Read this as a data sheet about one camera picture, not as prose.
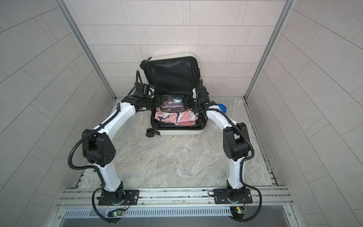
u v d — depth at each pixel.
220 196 0.71
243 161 0.52
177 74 0.94
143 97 0.67
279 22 0.77
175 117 0.95
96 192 0.63
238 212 0.68
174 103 0.91
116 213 0.64
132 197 0.71
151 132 0.91
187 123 0.96
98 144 0.46
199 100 0.71
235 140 0.52
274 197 0.71
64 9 0.72
